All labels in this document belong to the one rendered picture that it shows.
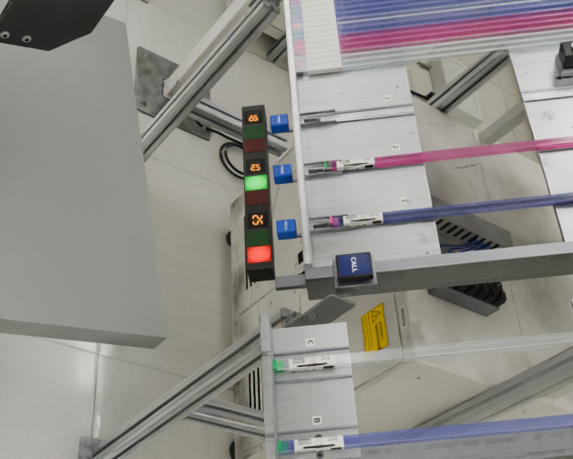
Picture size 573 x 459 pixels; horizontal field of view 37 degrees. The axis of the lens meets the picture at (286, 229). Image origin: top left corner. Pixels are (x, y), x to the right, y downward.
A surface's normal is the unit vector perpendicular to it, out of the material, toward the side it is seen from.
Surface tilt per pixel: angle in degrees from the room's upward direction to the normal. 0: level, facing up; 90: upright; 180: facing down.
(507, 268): 90
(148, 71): 0
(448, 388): 90
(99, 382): 0
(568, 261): 90
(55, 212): 0
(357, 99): 43
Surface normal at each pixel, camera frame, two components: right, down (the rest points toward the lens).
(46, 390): 0.60, -0.50
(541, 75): -0.11, -0.58
